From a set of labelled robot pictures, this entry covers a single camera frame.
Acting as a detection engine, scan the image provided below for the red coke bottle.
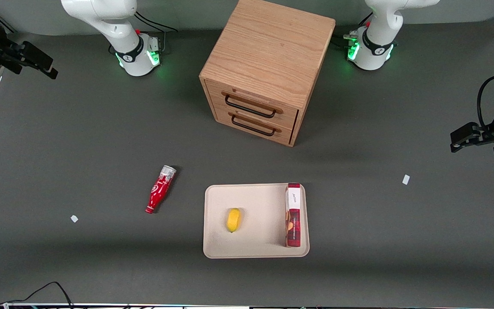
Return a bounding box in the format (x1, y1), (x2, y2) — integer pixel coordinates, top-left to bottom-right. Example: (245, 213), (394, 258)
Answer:
(145, 165), (177, 214)

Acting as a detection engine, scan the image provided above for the beige plastic tray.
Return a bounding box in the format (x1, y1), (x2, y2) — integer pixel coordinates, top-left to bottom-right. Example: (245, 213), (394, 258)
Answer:
(203, 183), (310, 259)

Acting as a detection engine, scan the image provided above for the wooden drawer front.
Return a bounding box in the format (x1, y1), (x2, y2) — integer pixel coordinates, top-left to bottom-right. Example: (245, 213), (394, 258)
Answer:
(214, 106), (295, 145)
(205, 79), (299, 130)

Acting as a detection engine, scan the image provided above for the red and white cookie box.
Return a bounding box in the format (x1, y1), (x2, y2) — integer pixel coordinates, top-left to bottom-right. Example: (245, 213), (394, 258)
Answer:
(285, 183), (302, 248)

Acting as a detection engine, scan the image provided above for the wooden drawer cabinet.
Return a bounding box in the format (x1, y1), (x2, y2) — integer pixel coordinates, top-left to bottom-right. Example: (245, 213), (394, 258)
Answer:
(199, 0), (336, 147)

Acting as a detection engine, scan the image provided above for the yellow lemon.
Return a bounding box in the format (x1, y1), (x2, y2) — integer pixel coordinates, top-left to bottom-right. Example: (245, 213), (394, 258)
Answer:
(227, 208), (241, 233)

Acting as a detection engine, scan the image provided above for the black right arm base cable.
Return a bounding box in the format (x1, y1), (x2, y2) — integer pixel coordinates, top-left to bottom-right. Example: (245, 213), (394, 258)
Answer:
(134, 11), (179, 55)

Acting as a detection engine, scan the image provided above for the black arm base cable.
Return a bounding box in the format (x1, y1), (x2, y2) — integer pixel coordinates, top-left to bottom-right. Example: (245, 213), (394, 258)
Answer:
(334, 12), (374, 48)
(134, 11), (179, 55)

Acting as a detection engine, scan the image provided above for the black left arm base cable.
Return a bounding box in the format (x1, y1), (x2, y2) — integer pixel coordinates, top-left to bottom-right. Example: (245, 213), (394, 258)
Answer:
(334, 12), (374, 48)

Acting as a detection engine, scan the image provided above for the black metal drawer handle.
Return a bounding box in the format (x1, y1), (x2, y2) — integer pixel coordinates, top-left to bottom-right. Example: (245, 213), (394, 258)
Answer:
(225, 95), (277, 119)
(231, 114), (276, 137)

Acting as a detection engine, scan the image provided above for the thin black floor cable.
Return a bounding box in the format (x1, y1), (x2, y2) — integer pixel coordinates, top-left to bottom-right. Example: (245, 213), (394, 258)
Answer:
(0, 281), (74, 309)

